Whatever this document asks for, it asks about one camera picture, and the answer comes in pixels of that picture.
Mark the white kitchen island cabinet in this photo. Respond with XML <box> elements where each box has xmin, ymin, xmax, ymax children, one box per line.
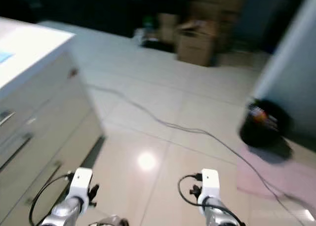
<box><xmin>0</xmin><ymin>17</ymin><xmax>105</xmax><ymax>225</ymax></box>

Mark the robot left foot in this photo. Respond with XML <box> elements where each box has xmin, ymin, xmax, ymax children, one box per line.
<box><xmin>90</xmin><ymin>215</ymin><xmax>129</xmax><ymax>226</ymax></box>

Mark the black round floor object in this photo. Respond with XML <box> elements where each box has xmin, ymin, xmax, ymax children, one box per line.
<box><xmin>239</xmin><ymin>100</ymin><xmax>294</xmax><ymax>148</ymax></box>

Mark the open brown cardboard box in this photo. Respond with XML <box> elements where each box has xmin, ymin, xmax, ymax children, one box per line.
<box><xmin>176</xmin><ymin>19</ymin><xmax>219</xmax><ymax>67</ymax></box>

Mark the blue cloth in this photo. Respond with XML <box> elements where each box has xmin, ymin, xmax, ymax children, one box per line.
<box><xmin>0</xmin><ymin>51</ymin><xmax>14</xmax><ymax>64</ymax></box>

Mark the tall brown cardboard box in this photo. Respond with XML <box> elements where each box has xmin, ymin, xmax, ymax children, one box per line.
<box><xmin>157</xmin><ymin>12</ymin><xmax>178</xmax><ymax>45</ymax></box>

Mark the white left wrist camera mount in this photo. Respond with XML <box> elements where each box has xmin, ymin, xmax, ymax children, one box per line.
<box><xmin>69</xmin><ymin>168</ymin><xmax>94</xmax><ymax>203</ymax></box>

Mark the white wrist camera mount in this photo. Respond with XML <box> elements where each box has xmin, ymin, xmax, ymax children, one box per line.
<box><xmin>200</xmin><ymin>169</ymin><xmax>221</xmax><ymax>202</ymax></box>
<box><xmin>69</xmin><ymin>168</ymin><xmax>94</xmax><ymax>203</ymax></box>

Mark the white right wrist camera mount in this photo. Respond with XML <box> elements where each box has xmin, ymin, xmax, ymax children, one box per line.
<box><xmin>200</xmin><ymin>169</ymin><xmax>221</xmax><ymax>202</ymax></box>

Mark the silver island drawer handle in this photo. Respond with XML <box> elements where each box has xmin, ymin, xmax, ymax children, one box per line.
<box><xmin>39</xmin><ymin>162</ymin><xmax>62</xmax><ymax>193</ymax></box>
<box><xmin>0</xmin><ymin>134</ymin><xmax>33</xmax><ymax>170</ymax></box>
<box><xmin>0</xmin><ymin>111</ymin><xmax>15</xmax><ymax>126</ymax></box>

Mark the thin black floor cable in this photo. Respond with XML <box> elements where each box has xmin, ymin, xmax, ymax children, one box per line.
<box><xmin>86</xmin><ymin>84</ymin><xmax>294</xmax><ymax>212</ymax></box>

